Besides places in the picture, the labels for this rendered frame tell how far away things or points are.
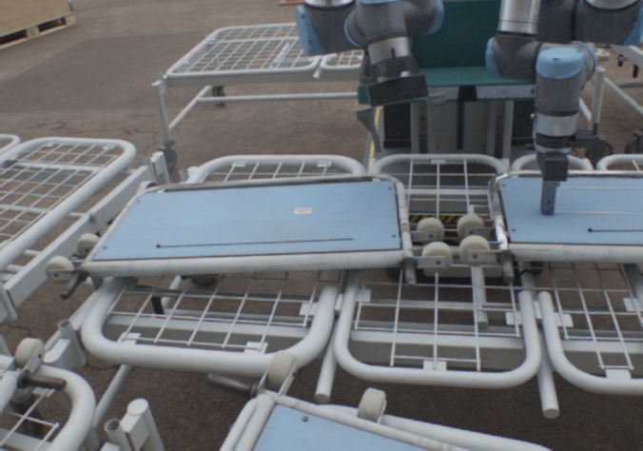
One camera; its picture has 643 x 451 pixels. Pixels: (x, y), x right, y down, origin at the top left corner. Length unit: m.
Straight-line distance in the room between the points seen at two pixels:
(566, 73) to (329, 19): 0.71
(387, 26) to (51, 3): 6.30
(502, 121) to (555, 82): 0.84
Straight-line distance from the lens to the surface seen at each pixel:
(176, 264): 1.31
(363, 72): 1.84
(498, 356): 1.24
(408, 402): 1.71
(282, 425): 0.92
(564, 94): 1.28
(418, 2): 1.49
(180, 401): 1.81
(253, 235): 1.36
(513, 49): 1.41
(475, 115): 2.13
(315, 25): 1.70
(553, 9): 1.80
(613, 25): 1.77
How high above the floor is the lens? 1.29
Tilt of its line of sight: 29 degrees down
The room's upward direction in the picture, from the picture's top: 6 degrees counter-clockwise
